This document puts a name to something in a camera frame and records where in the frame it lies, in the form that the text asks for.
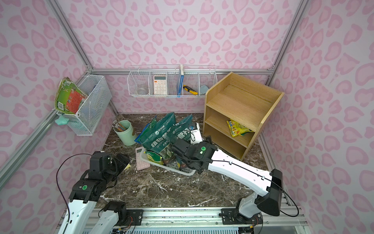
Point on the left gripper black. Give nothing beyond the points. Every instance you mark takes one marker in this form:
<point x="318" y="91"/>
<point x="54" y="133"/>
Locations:
<point x="121" y="161"/>

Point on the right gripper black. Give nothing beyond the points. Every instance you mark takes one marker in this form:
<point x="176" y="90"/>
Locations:
<point x="179" y="146"/>

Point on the white plastic perforated basket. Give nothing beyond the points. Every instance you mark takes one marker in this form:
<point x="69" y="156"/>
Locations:
<point x="173" y="165"/>

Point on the dark green soil bag front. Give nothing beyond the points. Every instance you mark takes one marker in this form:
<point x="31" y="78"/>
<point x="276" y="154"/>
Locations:
<point x="181" y="130"/>

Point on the dark green soil bag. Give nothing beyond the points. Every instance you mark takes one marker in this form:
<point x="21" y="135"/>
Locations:
<point x="181" y="130"/>
<point x="157" y="140"/>

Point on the yellow fertilizer packet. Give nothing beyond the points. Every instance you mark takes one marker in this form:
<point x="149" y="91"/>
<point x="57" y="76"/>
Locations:
<point x="237" y="129"/>

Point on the light green blue soil bag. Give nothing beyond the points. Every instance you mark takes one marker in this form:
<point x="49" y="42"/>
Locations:
<point x="146" y="131"/>

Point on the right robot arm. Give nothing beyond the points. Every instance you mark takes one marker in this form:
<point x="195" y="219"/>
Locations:
<point x="266" y="185"/>

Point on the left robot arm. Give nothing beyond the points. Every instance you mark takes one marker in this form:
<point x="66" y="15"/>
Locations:
<point x="103" y="169"/>

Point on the wooden shelf unit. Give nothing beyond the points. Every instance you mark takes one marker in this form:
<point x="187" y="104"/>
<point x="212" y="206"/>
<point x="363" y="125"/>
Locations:
<point x="239" y="99"/>

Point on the pink calculator on table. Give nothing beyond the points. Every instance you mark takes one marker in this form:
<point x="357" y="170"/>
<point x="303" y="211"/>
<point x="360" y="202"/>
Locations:
<point x="140" y="164"/>

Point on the mint green pen cup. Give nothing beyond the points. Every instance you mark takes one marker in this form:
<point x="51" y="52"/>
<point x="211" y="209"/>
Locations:
<point x="127" y="137"/>

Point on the coloured pencils in cup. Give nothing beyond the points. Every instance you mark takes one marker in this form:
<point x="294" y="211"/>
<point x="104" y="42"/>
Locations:
<point x="118" y="126"/>

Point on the yellow utility knife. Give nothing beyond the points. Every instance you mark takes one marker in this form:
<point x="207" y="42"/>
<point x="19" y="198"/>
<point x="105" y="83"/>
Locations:
<point x="190" y="90"/>

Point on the blue book in rack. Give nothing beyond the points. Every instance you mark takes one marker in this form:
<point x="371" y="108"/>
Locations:
<point x="180" y="81"/>

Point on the clear tape roll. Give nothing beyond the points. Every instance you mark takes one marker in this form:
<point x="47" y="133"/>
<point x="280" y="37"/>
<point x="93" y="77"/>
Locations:
<point x="142" y="89"/>

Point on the green red seed packet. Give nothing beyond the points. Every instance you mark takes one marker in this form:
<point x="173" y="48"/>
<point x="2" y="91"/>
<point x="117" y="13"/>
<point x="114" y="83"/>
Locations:
<point x="69" y="97"/>

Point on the pink white calculator in rack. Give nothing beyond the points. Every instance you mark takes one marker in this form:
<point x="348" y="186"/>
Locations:
<point x="160" y="85"/>

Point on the white wire basket left wall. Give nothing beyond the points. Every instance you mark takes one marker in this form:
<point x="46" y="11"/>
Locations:
<point x="86" y="120"/>

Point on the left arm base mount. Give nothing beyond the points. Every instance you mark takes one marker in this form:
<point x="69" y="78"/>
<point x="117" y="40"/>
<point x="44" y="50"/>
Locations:
<point x="112" y="218"/>

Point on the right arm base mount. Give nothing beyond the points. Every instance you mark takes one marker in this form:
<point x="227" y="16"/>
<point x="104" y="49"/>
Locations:
<point x="231" y="216"/>

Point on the white wire rack back wall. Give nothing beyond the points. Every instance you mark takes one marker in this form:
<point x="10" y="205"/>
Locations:
<point x="195" y="76"/>

